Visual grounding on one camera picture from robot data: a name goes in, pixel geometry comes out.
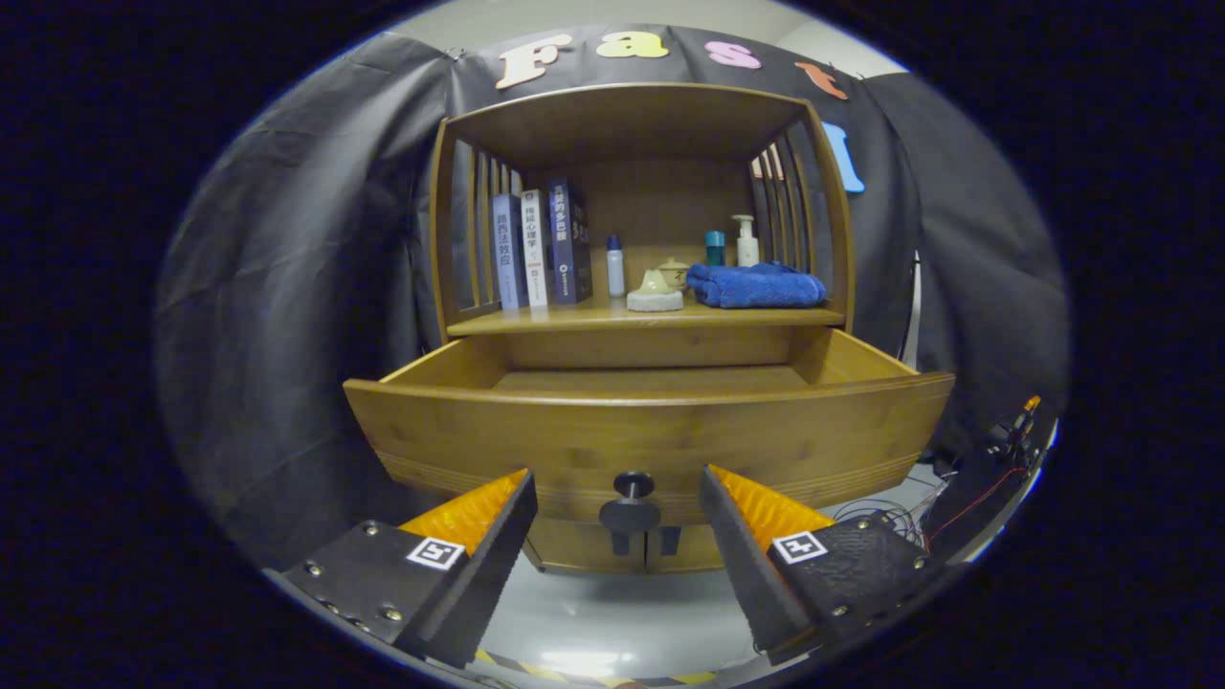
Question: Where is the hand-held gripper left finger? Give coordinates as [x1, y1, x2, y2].
[263, 468, 539, 669]

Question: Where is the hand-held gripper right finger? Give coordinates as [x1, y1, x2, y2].
[699, 464, 944, 666]

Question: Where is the wooden drawer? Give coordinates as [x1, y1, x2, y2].
[343, 327, 956, 535]

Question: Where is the cream handled cleaning brush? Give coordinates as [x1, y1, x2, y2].
[626, 269, 685, 313]

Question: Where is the wooden cabinet door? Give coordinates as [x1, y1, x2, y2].
[646, 522, 730, 573]
[522, 522, 652, 576]

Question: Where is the wooden countertop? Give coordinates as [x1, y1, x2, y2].
[446, 292, 847, 337]

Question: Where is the wooden cabinet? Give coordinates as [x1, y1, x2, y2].
[428, 82, 856, 577]

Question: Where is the blue folded towel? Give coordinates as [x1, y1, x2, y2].
[685, 261, 827, 309]

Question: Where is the black equipment with orange clamp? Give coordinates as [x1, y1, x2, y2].
[986, 394, 1046, 470]

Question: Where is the light blue book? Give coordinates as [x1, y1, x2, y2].
[491, 194, 525, 311]

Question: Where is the white book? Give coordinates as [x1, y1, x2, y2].
[520, 189, 551, 308]

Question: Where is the dark blue book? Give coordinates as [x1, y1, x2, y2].
[546, 178, 593, 305]

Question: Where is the tangle of floor cables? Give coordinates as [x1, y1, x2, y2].
[833, 469, 958, 551]

